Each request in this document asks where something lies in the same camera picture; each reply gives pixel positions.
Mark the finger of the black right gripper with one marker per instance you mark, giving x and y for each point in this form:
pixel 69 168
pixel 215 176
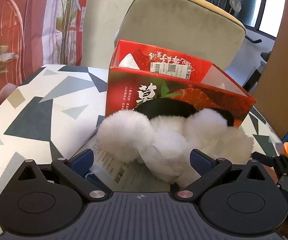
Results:
pixel 264 159

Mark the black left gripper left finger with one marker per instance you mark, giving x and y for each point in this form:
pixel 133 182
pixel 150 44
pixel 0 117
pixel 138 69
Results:
pixel 72 173

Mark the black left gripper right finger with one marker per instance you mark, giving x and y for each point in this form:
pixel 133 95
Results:
pixel 210 171

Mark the white fluffy scarf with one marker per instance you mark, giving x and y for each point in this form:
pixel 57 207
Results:
pixel 164 143

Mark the clear plastic packaging bag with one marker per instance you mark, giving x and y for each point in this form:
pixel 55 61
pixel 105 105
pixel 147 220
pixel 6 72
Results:
pixel 108 173

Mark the black soft cloth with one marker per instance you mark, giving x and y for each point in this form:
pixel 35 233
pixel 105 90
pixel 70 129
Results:
pixel 171 112

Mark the geometric patterned tablecloth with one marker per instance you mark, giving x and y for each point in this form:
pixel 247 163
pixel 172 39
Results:
pixel 51 115

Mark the wooden board panel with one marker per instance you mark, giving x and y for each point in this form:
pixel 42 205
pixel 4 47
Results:
pixel 271 93

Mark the black tripod stand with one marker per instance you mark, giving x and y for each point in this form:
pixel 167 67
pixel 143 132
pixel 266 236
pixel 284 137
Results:
pixel 256 49

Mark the red strawberry cardboard box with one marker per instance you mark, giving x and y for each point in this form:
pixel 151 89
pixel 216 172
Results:
pixel 140 73

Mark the beige upholstered chair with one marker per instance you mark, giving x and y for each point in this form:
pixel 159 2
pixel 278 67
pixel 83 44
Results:
pixel 194 27

